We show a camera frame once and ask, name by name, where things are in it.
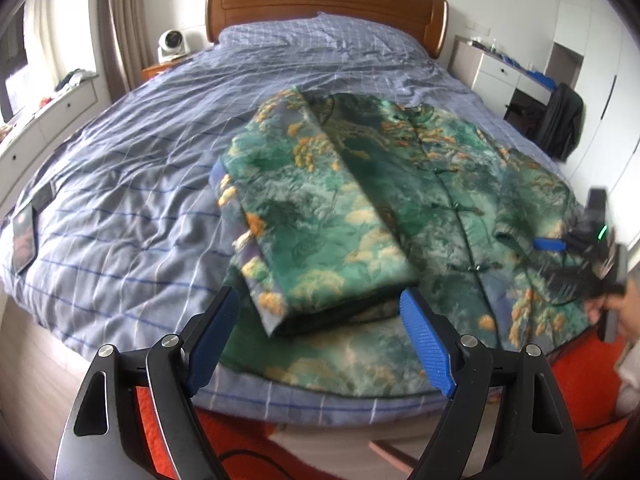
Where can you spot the clothes pile on cabinet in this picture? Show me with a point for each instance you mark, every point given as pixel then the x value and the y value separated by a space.
pixel 72 81

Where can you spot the person's right hand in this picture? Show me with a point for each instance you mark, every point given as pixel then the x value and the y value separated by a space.
pixel 627 307

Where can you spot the wooden headboard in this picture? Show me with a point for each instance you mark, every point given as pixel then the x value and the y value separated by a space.
pixel 424 20

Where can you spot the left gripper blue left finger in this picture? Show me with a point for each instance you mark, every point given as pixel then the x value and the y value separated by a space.
pixel 103 437

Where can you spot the wooden nightstand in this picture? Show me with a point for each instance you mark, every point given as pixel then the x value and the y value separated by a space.
pixel 152 71

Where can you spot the blue checked duvet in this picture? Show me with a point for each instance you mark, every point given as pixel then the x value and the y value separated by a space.
pixel 129 234

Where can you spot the orange fuzzy clothing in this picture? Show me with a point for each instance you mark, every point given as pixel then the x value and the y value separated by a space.
pixel 584 371

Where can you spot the green patterned silk jacket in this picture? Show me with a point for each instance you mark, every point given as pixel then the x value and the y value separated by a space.
pixel 333 205

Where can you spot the white window-side drawer cabinet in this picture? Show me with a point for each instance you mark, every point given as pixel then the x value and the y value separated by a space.
pixel 25 149

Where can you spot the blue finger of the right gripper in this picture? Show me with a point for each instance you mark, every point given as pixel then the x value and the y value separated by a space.
pixel 546 244

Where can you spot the white wardrobe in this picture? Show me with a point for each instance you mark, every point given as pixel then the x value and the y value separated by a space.
pixel 607 154

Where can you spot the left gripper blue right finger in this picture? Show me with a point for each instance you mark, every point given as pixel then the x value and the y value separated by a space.
pixel 533 437

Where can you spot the white desk with drawers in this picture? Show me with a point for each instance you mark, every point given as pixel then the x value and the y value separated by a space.
pixel 494 81

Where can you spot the black jacket on chair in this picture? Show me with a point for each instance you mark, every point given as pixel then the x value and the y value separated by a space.
pixel 560 127

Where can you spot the black smartphone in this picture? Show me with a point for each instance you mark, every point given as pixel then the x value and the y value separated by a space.
pixel 24 239

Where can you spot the white round fan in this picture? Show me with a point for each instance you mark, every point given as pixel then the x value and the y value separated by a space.
pixel 171 45

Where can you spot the beige curtain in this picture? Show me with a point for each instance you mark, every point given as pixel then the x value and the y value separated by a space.
pixel 124 44

